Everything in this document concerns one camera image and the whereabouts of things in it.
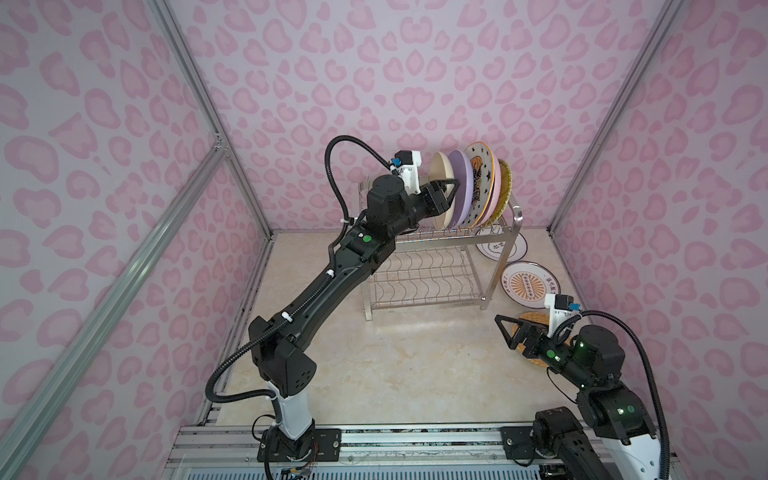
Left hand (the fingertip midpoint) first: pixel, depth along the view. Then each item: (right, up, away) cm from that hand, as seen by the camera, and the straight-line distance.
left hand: (459, 177), depth 63 cm
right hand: (+12, -31, +4) cm, 33 cm away
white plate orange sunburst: (+32, -26, +40) cm, 58 cm away
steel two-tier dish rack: (+2, -20, +41) cm, 46 cm away
